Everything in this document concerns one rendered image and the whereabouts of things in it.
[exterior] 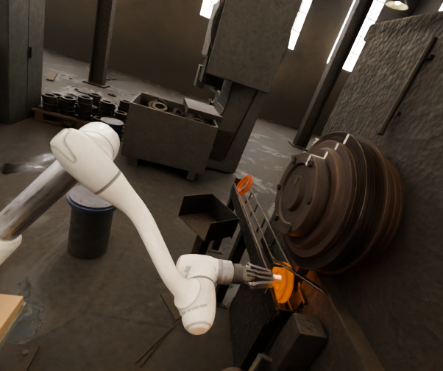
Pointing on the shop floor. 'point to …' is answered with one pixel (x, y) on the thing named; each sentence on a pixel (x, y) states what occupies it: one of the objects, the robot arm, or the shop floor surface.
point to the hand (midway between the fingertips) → (280, 280)
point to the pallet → (79, 110)
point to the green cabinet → (14, 53)
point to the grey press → (241, 69)
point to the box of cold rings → (167, 135)
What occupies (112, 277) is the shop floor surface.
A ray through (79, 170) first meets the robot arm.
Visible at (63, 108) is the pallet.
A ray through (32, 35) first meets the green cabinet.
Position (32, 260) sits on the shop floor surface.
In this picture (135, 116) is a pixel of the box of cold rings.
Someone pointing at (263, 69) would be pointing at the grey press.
